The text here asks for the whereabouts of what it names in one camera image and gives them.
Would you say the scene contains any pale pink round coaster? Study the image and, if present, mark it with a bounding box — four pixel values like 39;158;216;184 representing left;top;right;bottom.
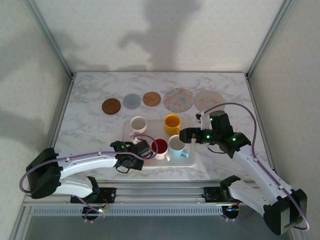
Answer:
194;90;225;113

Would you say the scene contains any pale pink mug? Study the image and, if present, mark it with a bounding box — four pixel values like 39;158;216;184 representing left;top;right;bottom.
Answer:
128;115;148;141

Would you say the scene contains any light blue mug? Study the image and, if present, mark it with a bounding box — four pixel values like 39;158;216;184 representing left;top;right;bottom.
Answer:
168;134;190;159

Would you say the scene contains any colourful floral round coaster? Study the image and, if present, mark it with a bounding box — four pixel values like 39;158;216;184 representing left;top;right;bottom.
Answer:
163;87;195;113

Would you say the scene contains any blue-grey woven rope coaster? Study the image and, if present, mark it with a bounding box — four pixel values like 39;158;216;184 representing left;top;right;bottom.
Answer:
122;93;142;110

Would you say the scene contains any brown wooden round coaster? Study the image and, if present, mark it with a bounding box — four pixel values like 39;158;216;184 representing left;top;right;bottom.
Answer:
101;97;122;115

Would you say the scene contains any light brown cork coaster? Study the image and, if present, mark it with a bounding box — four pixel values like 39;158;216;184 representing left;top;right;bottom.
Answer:
142;91;162;107

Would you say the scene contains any white mug with red inside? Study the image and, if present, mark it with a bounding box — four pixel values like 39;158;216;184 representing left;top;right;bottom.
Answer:
150;137;171;162

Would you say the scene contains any white rectangular tray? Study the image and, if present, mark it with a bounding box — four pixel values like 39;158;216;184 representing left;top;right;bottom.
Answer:
119;119;197;168

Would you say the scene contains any yellow mug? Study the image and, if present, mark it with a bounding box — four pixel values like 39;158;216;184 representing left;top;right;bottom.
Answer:
164;113;182;136

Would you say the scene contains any controller board with green light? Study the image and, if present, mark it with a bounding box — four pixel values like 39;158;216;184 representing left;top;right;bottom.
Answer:
82;206;106;216

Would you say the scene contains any controller board with orange light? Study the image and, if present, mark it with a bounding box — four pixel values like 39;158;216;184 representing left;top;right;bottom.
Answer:
222;205;241;218

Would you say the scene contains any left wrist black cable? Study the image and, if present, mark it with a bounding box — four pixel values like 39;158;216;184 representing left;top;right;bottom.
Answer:
115;161;131;174

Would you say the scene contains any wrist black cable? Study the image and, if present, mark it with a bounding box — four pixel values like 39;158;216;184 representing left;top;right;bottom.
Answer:
115;161;131;174
206;143;226;154

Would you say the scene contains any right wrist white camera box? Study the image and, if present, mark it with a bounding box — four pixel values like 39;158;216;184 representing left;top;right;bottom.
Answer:
195;111;212;131

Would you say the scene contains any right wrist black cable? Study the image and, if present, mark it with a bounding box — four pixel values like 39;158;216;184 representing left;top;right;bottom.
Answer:
206;143;226;154

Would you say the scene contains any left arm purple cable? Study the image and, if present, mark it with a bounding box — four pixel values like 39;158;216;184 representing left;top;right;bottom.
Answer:
19;134;158;224

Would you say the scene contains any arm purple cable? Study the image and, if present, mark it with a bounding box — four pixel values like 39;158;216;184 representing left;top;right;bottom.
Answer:
203;101;311;231
19;134;158;224

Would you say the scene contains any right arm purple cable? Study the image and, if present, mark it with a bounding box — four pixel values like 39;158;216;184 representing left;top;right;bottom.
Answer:
203;101;311;231

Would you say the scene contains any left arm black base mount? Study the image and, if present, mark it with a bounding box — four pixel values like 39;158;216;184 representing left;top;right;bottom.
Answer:
69;187;118;205

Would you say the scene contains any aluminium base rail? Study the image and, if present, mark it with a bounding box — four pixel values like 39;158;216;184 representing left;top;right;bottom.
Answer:
23;180;258;207

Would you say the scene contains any grey table side rail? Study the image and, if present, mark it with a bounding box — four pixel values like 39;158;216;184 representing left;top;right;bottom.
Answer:
246;74;301;240
23;73;76;203

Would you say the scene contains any grey slotted cable duct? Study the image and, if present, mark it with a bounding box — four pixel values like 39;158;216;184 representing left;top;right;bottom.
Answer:
31;206;225;217

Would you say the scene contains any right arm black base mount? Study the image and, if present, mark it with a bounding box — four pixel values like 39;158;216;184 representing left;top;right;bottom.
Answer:
202;186;251;204

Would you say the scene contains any aluminium frame post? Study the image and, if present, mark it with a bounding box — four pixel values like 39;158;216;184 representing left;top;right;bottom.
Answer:
245;0;297;79
23;0;75;78

